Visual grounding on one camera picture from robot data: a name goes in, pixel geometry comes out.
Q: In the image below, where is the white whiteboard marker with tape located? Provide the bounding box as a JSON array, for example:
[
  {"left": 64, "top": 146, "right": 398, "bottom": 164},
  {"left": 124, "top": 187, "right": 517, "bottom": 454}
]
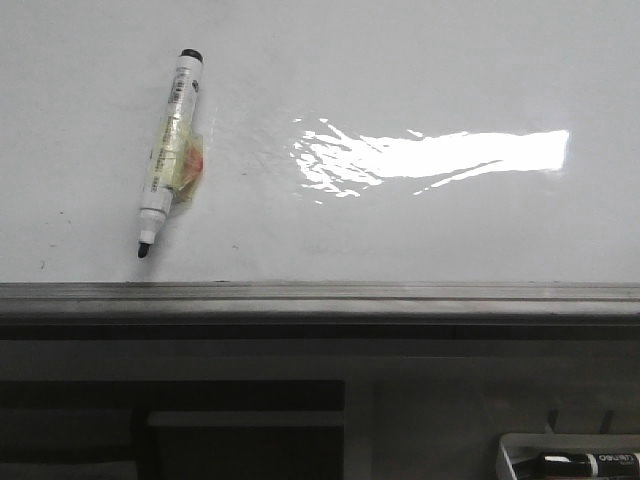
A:
[{"left": 137, "top": 49, "right": 204, "bottom": 259}]

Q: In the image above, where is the white plastic marker tray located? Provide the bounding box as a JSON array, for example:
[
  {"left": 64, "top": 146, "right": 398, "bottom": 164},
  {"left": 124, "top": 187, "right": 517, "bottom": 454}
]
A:
[{"left": 496, "top": 433, "right": 639, "bottom": 479}]

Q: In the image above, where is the black marker in tray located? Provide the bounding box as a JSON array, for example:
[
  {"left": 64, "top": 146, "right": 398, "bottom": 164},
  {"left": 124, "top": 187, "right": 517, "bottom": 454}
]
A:
[{"left": 512, "top": 452, "right": 639, "bottom": 479}]

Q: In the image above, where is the white whiteboard with metal frame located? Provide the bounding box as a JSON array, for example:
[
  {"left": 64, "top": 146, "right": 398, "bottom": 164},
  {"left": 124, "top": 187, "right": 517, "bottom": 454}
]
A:
[{"left": 1, "top": 1, "right": 639, "bottom": 339}]

